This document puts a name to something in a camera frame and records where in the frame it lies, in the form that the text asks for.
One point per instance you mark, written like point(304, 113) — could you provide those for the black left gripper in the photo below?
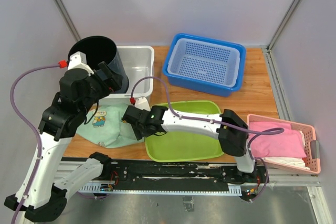
point(114, 81)

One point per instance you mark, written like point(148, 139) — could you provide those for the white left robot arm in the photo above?
point(40, 198)

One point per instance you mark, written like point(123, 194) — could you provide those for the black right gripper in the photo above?
point(139, 133)

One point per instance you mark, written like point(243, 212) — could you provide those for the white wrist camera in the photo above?
point(140, 103)
point(76, 61)

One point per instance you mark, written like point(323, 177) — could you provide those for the white perforated basket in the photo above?
point(205, 61)

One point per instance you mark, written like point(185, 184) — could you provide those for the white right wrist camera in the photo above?
point(140, 103)

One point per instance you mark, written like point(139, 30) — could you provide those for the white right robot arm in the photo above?
point(227, 127)

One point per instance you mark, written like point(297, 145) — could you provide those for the pink perforated basket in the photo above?
point(312, 161)

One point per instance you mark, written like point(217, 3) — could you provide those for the pink folded cloth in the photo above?
point(261, 126)

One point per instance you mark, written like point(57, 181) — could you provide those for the green plastic tub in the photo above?
point(185, 146)

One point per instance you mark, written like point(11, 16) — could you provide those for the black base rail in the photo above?
point(186, 178)

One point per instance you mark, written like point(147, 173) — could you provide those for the green printed cloth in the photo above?
point(106, 129)

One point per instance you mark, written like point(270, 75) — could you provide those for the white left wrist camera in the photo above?
point(76, 61)

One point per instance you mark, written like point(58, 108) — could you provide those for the dark round bucket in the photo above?
point(102, 49)

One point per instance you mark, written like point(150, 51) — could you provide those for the blue plastic tub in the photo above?
point(203, 86)

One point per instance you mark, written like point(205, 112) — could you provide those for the white plastic bin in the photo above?
point(138, 62)

